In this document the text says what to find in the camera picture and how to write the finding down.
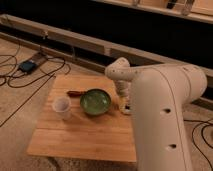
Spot black power adapter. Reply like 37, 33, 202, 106
18, 60, 36, 73

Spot wooden slatted table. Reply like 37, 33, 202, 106
27, 75, 136, 162

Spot green ceramic bowl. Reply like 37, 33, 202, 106
80, 89, 111, 116

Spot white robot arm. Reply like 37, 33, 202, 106
105, 58, 207, 171

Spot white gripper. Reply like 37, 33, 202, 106
115, 80, 130, 115

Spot black floor cable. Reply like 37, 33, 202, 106
0, 43, 72, 129

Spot translucent plastic cup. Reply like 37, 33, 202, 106
52, 97, 71, 120

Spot black cables at right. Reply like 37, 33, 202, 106
184, 118, 213, 163

